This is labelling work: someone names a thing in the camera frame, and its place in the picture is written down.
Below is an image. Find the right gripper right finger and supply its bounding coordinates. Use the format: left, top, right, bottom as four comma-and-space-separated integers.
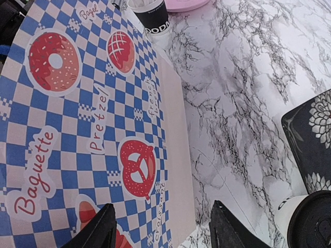
209, 200, 270, 248

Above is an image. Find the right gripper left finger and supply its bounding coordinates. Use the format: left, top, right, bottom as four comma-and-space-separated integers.
62, 204, 116, 248

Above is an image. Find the black plastic cup lid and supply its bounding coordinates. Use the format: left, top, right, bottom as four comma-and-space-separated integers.
287, 191, 330, 247

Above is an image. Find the blue checkered paper bag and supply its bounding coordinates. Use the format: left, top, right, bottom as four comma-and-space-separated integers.
1, 1, 195, 247

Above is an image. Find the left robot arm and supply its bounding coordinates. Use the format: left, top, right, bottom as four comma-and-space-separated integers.
1, 0, 34, 69

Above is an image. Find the black floral square plate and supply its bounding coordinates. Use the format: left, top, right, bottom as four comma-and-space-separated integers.
281, 90, 330, 194

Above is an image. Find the black cup holding straws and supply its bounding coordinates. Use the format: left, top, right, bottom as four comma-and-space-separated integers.
127, 0, 170, 35

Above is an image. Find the pink round plate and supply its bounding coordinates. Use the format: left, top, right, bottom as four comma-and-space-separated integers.
165, 0, 210, 12

